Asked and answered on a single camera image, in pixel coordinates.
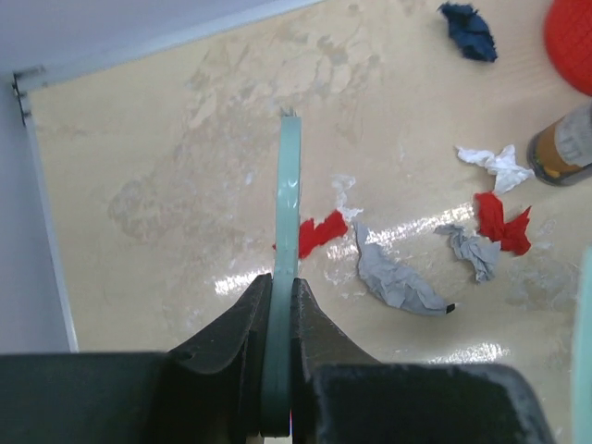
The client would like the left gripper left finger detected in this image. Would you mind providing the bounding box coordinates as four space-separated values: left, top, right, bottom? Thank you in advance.
164 274 272 435

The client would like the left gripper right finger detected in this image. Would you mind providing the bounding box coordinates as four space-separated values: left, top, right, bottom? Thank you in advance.
290 278 381 435

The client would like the teal hand brush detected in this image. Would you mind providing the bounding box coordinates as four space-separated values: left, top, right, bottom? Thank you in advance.
260 108 302 438

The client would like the teal dustpan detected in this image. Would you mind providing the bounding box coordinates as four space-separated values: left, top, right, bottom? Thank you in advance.
573 244 592 403

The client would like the large grey paper scrap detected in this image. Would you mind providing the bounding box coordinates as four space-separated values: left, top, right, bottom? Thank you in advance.
353 222 456 316

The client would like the red scrap left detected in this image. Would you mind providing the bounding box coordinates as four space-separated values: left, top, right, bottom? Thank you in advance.
298 210 348 260

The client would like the red scrap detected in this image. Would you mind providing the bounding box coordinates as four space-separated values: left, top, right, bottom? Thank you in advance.
474 191 531 256
298 210 348 260

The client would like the small grey paper scrap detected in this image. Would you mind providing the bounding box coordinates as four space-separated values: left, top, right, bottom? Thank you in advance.
434 224 501 283

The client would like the red scrap centre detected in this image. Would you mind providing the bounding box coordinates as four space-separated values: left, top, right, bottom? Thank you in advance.
474 191 531 256

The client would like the white paper scrap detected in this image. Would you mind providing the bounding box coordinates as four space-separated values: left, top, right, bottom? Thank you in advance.
456 144 535 195

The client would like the tin food can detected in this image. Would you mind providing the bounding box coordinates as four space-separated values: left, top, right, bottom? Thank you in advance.
526 104 591 187

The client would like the blue scrap near bin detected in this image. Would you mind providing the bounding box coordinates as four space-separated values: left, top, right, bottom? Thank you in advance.
438 2 498 63

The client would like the red mesh waste basket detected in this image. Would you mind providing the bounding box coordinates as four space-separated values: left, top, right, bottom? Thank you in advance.
543 0 591 96

